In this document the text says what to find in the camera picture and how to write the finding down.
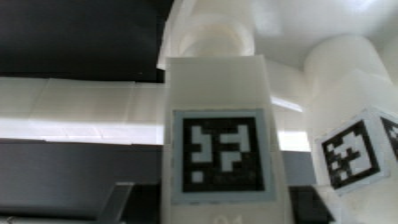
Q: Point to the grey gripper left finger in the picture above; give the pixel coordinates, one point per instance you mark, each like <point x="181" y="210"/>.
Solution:
<point x="110" y="213"/>

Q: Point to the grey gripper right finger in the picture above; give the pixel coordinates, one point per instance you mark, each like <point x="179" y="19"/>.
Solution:
<point x="309" y="210"/>

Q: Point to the white chair seat part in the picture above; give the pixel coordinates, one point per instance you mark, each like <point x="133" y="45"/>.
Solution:
<point x="275" y="28"/>

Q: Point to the white tagged chair leg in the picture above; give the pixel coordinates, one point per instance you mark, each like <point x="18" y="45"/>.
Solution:
<point x="352" y="129"/>

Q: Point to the white U-shaped fence frame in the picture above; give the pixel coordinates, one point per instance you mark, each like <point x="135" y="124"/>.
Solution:
<point x="110" y="112"/>

